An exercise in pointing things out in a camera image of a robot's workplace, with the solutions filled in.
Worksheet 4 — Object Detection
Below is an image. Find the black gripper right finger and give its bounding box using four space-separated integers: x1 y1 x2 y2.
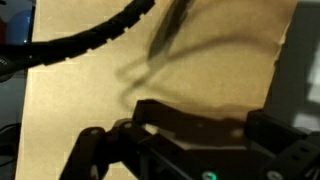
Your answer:
244 110 320 180

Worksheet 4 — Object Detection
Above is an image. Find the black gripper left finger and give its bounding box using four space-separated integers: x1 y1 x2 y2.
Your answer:
59 99 247 180

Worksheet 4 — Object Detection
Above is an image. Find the brown cardboard box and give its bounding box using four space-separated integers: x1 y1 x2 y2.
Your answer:
16 0 297 180

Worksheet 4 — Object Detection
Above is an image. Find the black corrugated cable hose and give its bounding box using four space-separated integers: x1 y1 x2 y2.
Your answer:
0 0 156 83

